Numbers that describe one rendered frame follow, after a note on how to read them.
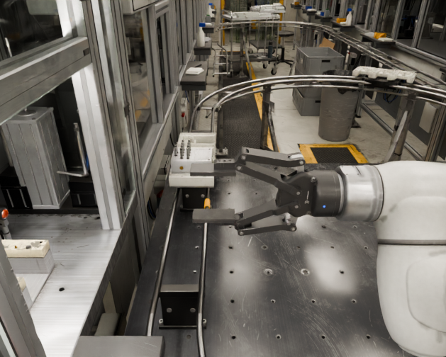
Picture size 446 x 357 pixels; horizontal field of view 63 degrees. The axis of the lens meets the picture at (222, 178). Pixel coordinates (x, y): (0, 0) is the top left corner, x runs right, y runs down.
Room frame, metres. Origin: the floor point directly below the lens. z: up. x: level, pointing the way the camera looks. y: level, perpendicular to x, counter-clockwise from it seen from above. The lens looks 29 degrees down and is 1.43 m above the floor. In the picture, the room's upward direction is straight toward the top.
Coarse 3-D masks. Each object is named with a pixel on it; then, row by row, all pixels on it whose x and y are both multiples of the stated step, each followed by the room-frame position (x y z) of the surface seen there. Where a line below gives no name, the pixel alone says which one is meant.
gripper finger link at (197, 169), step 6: (192, 168) 0.49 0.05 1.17; (198, 168) 0.49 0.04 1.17; (204, 168) 0.49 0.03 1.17; (210, 168) 0.49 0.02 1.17; (192, 174) 0.48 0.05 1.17; (198, 174) 0.48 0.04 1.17; (204, 174) 0.48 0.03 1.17; (210, 174) 0.48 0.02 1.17; (216, 174) 0.48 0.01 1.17; (222, 174) 0.48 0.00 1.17; (228, 174) 0.48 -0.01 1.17; (234, 174) 0.48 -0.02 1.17
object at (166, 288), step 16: (176, 192) 0.99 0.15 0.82; (192, 192) 1.08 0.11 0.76; (208, 192) 0.99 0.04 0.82; (176, 208) 0.91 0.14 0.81; (192, 208) 1.08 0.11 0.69; (208, 208) 0.90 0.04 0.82; (160, 272) 0.63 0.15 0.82; (160, 288) 0.59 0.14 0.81; (176, 288) 0.59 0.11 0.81; (192, 288) 0.59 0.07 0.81; (176, 304) 0.58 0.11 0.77; (192, 304) 0.58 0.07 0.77; (160, 320) 0.59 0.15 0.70; (176, 320) 0.58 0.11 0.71; (192, 320) 0.58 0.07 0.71
